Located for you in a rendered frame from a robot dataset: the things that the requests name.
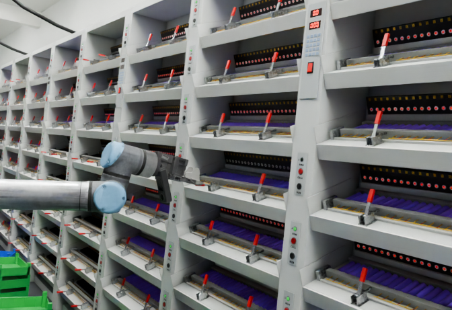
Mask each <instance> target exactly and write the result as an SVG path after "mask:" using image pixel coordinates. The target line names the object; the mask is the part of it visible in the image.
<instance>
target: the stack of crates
mask: <svg viewBox="0 0 452 310"><path fill-rule="evenodd" d="M0 310H52V303H49V302H48V299H47V291H43V292H42V296H36V297H1V298H0Z"/></svg>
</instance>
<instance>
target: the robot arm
mask: <svg viewBox="0 0 452 310"><path fill-rule="evenodd" d="M188 161H189V160H187V159H183V158H181V157H178V156H173V155H170V154H165V153H161V152H158V151H154V152H152V151H148V150H144V149H140V148H137V147H133V146H130V145H126V144H124V143H118V142H115V141H112V142H110V143H108V144H107V145H106V147H105V148H104V150H103V152H102V156H101V159H100V165H101V166H102V167H103V168H104V170H103V172H102V176H101V179H100V181H87V182H72V181H49V180H4V179H0V209H7V210H84V211H87V212H102V213H106V214H112V213H118V212H120V211H121V208H122V207H123V206H124V205H125V202H126V191H127V188H128V183H129V181H130V177H131V174H132V175H135V176H141V177H144V178H150V177H151V176H152V177H154V176H155V178H156V182H157V188H158V192H159V197H160V201H161V202H166V203H168V202H171V201H172V195H171V192H170V185H169V182H168V180H173V181H177V182H186V183H189V184H194V185H197V186H200V185H203V184H204V182H200V180H199V178H200V170H199V169H198V168H194V169H193V168H192V167H189V168H188V169H187V170H186V166H187V165H188Z"/></svg>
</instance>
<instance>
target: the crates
mask: <svg viewBox="0 0 452 310"><path fill-rule="evenodd" d="M30 266H31V263H30V262H27V263H25V262H24V261H23V260H22V259H21V258H19V253H16V251H15V249H13V251H0V298H1V297H28V293H29V286H30Z"/></svg>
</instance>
